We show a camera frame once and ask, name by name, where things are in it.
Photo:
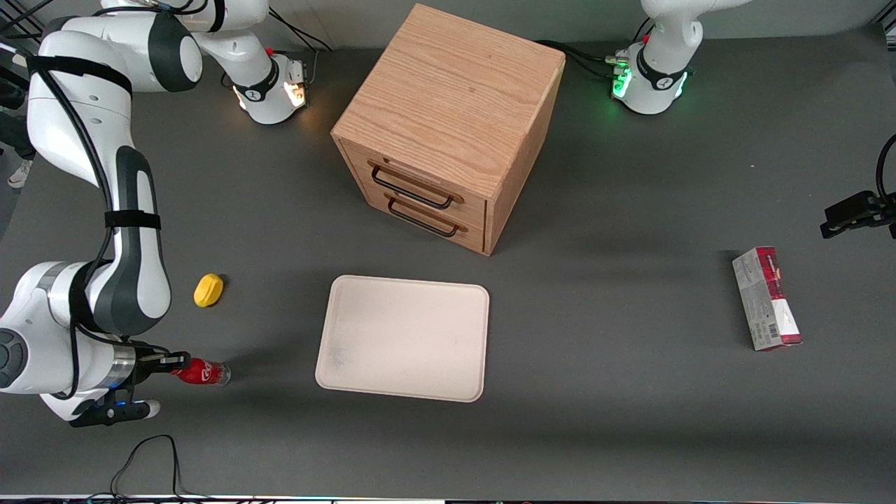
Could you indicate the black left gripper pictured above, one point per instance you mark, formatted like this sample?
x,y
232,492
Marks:
x,y
858,211

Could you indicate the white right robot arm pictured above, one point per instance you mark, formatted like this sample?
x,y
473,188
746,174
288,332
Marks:
x,y
140,266

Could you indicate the red plaid cardboard box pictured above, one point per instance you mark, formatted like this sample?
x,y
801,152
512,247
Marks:
x,y
763,297

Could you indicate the light wooden drawer cabinet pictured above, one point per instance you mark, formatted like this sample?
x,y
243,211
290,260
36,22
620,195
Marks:
x,y
448,77

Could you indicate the beige plastic tray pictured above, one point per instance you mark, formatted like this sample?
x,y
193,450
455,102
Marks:
x,y
406,336

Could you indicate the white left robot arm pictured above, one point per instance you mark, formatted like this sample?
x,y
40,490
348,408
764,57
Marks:
x,y
658,84

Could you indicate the dark trouser leg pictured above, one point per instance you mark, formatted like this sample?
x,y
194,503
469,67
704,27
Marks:
x,y
15,136

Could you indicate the small red coke bottle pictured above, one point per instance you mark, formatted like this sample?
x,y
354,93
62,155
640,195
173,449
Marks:
x,y
203,373

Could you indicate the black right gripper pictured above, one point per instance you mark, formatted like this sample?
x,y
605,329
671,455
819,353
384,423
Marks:
x,y
145,366

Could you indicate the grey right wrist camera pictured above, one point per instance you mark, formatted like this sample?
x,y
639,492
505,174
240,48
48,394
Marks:
x,y
112,413

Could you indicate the wooden drawer front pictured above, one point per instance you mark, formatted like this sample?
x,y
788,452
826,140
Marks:
x,y
470,210
473,238

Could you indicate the yellow lemon toy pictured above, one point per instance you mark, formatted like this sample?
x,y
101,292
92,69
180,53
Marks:
x,y
208,290

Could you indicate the white shoe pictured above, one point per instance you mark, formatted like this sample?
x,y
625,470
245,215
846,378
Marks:
x,y
19,175

